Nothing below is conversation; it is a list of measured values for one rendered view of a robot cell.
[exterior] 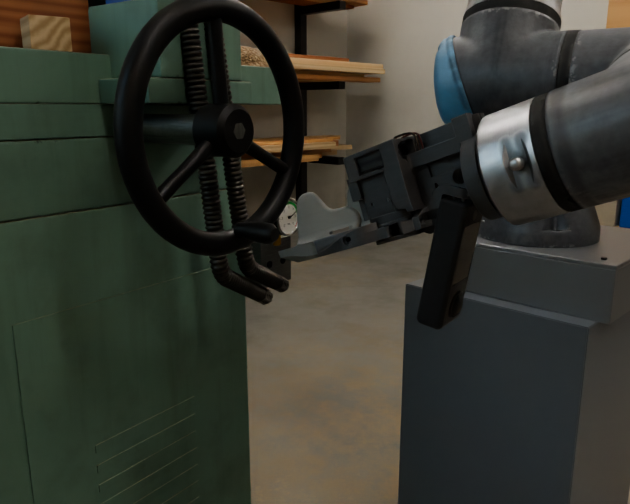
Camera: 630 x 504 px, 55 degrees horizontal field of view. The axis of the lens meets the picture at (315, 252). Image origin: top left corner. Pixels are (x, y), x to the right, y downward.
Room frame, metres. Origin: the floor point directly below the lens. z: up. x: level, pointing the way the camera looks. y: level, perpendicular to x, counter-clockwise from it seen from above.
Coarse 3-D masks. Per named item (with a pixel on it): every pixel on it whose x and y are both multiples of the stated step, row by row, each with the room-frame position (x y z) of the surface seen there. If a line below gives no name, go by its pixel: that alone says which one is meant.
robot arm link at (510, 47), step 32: (480, 0) 0.59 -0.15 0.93; (512, 0) 0.57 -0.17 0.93; (544, 0) 0.57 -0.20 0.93; (480, 32) 0.58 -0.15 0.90; (512, 32) 0.56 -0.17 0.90; (544, 32) 0.56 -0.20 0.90; (576, 32) 0.54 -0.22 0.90; (448, 64) 0.58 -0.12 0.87; (480, 64) 0.56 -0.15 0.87; (512, 64) 0.55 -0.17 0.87; (544, 64) 0.53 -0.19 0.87; (448, 96) 0.57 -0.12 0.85; (480, 96) 0.56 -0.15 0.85; (512, 96) 0.54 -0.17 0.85
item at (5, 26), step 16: (0, 0) 0.77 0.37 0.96; (16, 0) 0.78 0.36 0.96; (32, 0) 0.80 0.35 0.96; (48, 0) 0.82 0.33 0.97; (64, 0) 0.84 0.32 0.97; (80, 0) 0.86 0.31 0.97; (0, 16) 0.77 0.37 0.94; (16, 16) 0.78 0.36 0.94; (64, 16) 0.83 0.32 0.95; (80, 16) 0.85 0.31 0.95; (0, 32) 0.76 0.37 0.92; (16, 32) 0.78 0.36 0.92; (80, 32) 0.85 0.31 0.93; (80, 48) 0.85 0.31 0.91
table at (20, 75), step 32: (0, 64) 0.69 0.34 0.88; (32, 64) 0.72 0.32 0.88; (64, 64) 0.75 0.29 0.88; (96, 64) 0.78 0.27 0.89; (0, 96) 0.68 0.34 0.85; (32, 96) 0.71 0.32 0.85; (64, 96) 0.75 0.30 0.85; (96, 96) 0.78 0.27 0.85; (160, 96) 0.74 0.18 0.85; (256, 96) 1.02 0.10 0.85
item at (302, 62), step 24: (288, 0) 4.19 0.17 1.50; (312, 0) 4.19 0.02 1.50; (336, 0) 4.19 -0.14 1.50; (360, 0) 4.45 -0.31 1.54; (312, 72) 3.89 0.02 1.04; (336, 72) 4.05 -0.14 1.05; (360, 72) 4.12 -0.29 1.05; (384, 72) 4.30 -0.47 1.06; (264, 144) 3.68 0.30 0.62; (312, 144) 3.90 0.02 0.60; (336, 144) 4.26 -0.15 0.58
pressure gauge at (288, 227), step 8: (288, 208) 0.99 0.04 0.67; (296, 208) 1.01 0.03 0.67; (280, 216) 0.97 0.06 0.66; (296, 216) 1.01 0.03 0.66; (280, 224) 0.97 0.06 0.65; (288, 224) 0.99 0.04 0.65; (296, 224) 1.01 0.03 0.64; (280, 232) 0.97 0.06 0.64; (288, 232) 0.99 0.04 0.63; (280, 240) 1.00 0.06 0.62
